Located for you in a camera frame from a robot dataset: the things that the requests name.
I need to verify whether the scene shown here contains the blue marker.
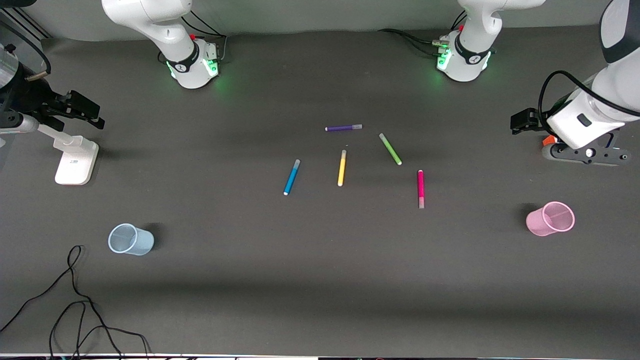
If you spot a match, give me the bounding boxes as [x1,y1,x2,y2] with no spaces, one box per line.
[283,159,302,196]

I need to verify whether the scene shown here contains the translucent pink cup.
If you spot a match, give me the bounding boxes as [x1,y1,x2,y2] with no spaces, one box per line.
[525,201,576,237]

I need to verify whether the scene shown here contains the translucent blue cup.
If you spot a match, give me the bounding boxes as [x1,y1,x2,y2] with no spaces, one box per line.
[108,223,155,257]

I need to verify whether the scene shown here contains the green marker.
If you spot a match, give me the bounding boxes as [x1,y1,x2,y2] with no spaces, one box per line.
[378,132,403,166]

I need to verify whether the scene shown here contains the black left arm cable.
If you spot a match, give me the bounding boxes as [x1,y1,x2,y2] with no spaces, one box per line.
[538,70,640,127]

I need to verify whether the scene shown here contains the aluminium frame rail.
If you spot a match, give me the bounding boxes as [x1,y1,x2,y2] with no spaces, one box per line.
[0,7,53,42]

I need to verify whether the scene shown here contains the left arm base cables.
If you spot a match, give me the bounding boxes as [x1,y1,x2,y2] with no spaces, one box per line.
[377,10,468,57]

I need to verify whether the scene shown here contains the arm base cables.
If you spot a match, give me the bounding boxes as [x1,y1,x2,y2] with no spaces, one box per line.
[377,10,468,57]
[157,10,229,65]

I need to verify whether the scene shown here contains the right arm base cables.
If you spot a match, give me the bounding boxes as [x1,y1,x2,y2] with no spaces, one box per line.
[157,10,229,65]

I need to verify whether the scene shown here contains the loose thin black cable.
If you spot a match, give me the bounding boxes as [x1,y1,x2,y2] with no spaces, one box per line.
[0,244,151,359]

